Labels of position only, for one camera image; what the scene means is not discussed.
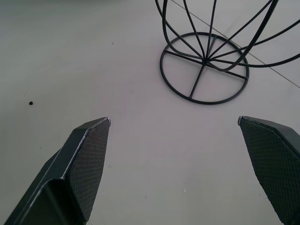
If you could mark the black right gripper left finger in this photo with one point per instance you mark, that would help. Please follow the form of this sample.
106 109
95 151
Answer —
77 173

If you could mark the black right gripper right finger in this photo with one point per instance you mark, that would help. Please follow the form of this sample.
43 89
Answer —
279 164

